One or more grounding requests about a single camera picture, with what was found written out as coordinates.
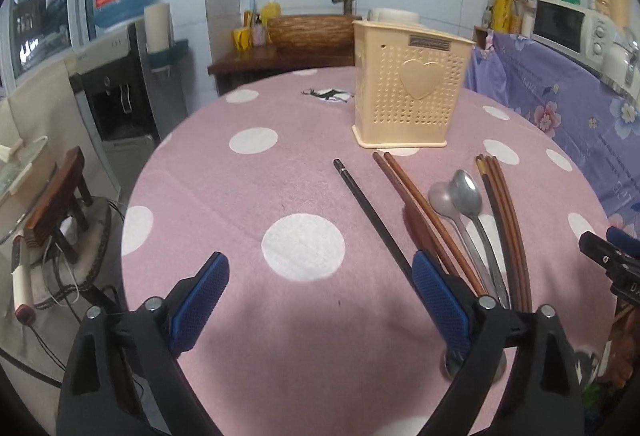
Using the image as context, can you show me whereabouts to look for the brown wooden chopstick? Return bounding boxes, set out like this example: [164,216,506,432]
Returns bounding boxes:
[372,152,459,277]
[390,154,486,296]
[482,156,525,311]
[491,156,533,312]

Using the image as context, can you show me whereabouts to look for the dark gold-banded chopstick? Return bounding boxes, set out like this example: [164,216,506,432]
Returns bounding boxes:
[475,155,520,307]

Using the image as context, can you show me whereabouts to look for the small steel spoon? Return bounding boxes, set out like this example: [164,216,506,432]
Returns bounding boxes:
[427,181,496,296]

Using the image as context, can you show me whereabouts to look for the black chopstick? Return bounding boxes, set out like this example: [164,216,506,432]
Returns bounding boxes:
[332,159,413,286]

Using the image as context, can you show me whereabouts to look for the purple floral cloth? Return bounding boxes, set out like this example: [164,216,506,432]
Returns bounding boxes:
[466,32,639,237]

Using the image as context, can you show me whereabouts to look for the small wooden stool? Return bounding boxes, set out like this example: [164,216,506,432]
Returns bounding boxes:
[24,147,93,265]

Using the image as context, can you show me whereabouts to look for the white kettle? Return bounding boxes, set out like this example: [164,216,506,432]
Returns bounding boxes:
[601,27,639,101]

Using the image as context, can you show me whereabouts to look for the pink polka dot tablecloth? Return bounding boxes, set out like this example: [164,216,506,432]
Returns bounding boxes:
[122,68,615,435]

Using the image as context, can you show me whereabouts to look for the white microwave oven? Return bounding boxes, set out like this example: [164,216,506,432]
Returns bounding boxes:
[530,0,617,65]

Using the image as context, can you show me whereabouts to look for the water dispenser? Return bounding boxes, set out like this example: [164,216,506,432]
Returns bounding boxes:
[70,18,190,188]

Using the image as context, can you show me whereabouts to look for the beige plastic utensil holder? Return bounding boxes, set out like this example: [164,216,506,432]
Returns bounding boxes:
[352,21,474,149]

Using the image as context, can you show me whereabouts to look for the yellow roll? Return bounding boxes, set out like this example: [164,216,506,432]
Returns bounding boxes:
[491,0,512,32]

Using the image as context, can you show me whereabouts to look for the dark wooden counter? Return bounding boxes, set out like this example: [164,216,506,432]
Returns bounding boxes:
[207,44,355,96]

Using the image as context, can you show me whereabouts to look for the white brown rice cooker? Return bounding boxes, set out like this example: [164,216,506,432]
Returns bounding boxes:
[368,8,420,24]

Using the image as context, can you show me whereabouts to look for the yellow mug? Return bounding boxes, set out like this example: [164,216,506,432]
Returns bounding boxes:
[232,27,253,51]

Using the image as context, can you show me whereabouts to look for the window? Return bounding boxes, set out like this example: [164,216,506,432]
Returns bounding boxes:
[9,0,80,78]

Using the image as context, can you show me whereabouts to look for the bamboo faucet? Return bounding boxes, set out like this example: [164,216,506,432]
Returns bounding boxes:
[331,0,355,15]

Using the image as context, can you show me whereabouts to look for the woven basin sink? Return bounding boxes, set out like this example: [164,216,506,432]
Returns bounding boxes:
[267,14,361,51]

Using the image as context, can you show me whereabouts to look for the yellow soap bottle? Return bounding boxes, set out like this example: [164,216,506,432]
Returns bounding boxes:
[260,0,282,26]

